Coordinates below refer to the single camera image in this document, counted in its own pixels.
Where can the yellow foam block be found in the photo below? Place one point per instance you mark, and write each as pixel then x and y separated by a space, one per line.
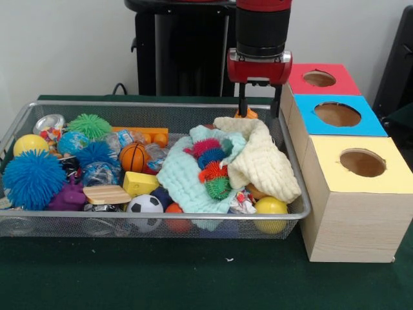
pixel 138 184

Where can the small basketball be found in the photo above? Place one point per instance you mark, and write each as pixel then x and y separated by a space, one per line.
pixel 133 157

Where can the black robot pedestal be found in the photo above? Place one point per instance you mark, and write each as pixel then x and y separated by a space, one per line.
pixel 180 64

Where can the orange plastic toy truck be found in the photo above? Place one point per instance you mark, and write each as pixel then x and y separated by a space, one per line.
pixel 252 113

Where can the large blue spiky ball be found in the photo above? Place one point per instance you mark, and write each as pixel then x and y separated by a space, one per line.
pixel 34 179

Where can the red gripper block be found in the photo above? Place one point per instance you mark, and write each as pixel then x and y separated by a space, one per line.
pixel 258 69

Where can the black chair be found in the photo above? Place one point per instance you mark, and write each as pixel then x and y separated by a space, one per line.
pixel 397 64

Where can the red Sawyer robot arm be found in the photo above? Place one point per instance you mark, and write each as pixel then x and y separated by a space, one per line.
pixel 263 29

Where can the dark green table cloth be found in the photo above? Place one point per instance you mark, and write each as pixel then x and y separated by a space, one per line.
pixel 161 274
pixel 403 122

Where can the small soccer ball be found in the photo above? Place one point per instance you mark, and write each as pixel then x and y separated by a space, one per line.
pixel 145 205

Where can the yellow plastic ball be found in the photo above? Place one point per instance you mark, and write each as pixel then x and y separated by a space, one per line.
pixel 272 210

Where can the plain green spiky ball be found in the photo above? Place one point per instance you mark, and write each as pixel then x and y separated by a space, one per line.
pixel 89 126

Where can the light blue waffle cloth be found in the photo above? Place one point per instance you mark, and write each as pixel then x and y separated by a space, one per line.
pixel 180 181

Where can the multicolour spiky caterpillar toy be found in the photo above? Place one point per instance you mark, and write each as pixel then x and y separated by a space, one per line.
pixel 213 171

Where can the cream waffle cloth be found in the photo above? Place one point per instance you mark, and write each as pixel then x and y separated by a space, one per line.
pixel 264 168

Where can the shallow clear mesh bin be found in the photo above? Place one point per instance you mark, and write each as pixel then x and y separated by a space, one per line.
pixel 64 227

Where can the wooden box with three holes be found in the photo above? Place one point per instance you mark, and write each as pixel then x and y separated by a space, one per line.
pixel 351 226

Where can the long orange toy brick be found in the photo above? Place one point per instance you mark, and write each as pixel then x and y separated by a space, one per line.
pixel 155 134

